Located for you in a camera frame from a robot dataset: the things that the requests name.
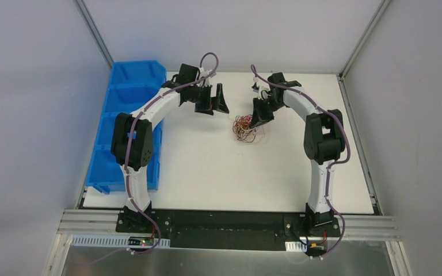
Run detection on bundle of thin wires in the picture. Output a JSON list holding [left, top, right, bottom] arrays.
[[231, 114, 266, 144]]

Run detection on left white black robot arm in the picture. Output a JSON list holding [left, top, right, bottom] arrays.
[[110, 64, 229, 233]]

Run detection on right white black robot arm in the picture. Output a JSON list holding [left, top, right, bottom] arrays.
[[249, 72, 349, 236]]

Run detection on blue plastic bin row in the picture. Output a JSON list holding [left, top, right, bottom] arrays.
[[85, 60, 167, 195]]

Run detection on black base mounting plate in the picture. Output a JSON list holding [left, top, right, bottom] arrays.
[[116, 207, 342, 251]]

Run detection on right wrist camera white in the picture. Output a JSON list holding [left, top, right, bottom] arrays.
[[251, 82, 266, 98]]

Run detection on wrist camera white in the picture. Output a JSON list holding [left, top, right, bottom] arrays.
[[251, 82, 266, 98], [199, 67, 216, 79]]

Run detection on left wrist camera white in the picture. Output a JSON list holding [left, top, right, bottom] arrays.
[[199, 67, 216, 79]]

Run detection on right corner aluminium post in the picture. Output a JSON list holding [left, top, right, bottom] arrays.
[[339, 0, 393, 81]]

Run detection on corner aluminium post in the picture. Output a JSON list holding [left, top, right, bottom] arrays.
[[339, 0, 393, 81], [73, 0, 114, 70]]

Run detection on left corner aluminium post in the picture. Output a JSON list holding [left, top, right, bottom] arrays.
[[73, 0, 114, 70]]

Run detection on aluminium frame rail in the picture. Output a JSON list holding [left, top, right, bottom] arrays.
[[57, 209, 402, 242]]

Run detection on white slotted cable duct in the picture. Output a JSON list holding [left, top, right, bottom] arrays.
[[71, 235, 157, 250]]

